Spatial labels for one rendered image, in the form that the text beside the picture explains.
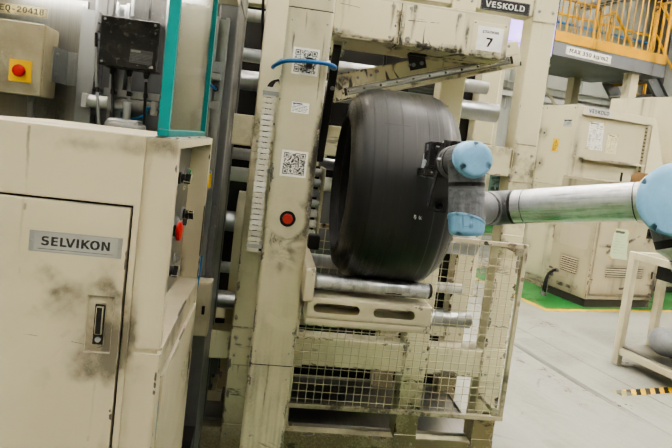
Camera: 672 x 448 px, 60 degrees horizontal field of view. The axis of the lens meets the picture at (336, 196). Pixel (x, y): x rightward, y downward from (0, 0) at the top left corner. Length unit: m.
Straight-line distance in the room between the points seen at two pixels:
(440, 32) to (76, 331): 1.46
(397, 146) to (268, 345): 0.70
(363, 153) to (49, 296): 0.83
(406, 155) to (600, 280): 4.93
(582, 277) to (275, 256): 4.84
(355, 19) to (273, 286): 0.90
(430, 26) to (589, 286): 4.57
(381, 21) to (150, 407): 1.38
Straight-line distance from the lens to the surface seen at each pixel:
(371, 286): 1.68
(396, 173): 1.52
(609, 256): 6.35
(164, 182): 1.03
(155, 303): 1.07
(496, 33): 2.11
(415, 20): 2.03
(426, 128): 1.59
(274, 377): 1.83
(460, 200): 1.21
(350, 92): 2.10
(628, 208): 1.22
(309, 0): 1.72
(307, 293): 1.63
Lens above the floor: 1.29
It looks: 5 degrees down
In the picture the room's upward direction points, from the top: 7 degrees clockwise
